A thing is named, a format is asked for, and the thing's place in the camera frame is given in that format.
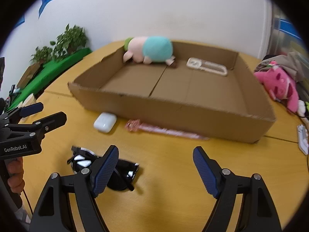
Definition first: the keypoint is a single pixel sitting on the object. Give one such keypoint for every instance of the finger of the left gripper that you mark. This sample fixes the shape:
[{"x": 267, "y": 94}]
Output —
[
  {"x": 31, "y": 110},
  {"x": 50, "y": 123}
]

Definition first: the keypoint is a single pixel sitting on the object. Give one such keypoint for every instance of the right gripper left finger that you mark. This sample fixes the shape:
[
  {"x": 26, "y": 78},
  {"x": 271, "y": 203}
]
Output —
[{"x": 53, "y": 210}]

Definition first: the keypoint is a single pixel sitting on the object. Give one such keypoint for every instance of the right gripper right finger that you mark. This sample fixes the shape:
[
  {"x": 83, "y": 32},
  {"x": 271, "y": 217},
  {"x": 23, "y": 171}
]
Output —
[{"x": 257, "y": 211}]

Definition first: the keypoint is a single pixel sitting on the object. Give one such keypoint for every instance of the black sunglasses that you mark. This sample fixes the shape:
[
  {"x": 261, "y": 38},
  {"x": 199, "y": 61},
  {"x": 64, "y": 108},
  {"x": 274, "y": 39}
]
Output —
[{"x": 106, "y": 171}]

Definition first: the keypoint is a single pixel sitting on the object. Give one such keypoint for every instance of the white earbuds case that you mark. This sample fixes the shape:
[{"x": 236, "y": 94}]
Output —
[{"x": 105, "y": 122}]

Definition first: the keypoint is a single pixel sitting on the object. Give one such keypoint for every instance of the pink pig plush toy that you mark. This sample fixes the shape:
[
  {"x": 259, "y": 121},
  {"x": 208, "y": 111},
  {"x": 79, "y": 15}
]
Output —
[{"x": 147, "y": 50}]

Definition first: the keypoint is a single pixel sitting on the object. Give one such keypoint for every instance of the brown cardboard box tray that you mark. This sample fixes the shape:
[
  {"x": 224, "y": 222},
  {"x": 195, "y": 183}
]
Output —
[{"x": 233, "y": 107}]

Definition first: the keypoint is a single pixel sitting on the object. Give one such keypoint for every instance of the white clear phone case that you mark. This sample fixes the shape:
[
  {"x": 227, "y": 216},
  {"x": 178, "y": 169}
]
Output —
[{"x": 206, "y": 66}]

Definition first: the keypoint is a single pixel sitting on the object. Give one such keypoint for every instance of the person's left hand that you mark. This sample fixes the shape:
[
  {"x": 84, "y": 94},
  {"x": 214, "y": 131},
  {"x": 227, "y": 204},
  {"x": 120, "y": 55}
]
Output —
[{"x": 16, "y": 181}]

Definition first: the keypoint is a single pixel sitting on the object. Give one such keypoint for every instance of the green cloth covered bench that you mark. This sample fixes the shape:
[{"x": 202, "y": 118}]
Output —
[{"x": 49, "y": 73}]

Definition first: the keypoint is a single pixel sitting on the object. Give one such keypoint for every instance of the green potted plant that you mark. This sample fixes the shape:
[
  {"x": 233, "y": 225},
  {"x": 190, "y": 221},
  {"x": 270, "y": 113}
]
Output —
[{"x": 69, "y": 42}]

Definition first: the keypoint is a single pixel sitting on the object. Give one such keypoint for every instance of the white power strip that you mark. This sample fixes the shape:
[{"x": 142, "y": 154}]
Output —
[{"x": 302, "y": 135}]

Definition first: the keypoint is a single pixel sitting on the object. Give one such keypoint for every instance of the white panda plush toy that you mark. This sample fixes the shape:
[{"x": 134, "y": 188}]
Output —
[{"x": 302, "y": 110}]

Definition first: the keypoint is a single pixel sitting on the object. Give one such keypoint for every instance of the magenta plush toy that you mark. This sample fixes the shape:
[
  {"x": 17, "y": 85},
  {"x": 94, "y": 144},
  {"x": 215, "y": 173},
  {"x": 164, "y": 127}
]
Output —
[{"x": 279, "y": 85}]

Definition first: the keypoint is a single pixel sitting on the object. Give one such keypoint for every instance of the beige and black cloth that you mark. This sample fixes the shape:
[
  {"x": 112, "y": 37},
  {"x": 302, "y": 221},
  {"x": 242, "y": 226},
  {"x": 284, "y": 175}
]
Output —
[{"x": 294, "y": 64}]

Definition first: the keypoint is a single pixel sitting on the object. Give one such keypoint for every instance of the blue banner with characters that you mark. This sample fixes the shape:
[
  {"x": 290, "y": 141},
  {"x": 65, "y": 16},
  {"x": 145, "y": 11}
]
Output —
[{"x": 288, "y": 28}]

